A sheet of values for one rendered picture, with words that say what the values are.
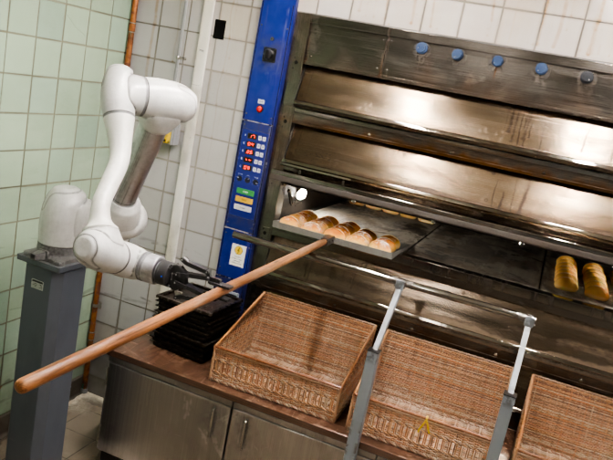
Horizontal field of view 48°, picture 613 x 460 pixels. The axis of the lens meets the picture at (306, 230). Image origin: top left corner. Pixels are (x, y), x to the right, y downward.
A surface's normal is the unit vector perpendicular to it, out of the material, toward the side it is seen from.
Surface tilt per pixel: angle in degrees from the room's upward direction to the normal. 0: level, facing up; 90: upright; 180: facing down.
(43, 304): 90
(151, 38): 90
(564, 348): 71
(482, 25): 90
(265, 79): 90
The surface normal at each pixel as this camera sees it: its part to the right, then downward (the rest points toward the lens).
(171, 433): -0.36, 0.14
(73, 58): 0.91, 0.25
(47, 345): 0.37, 0.27
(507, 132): -0.27, -0.20
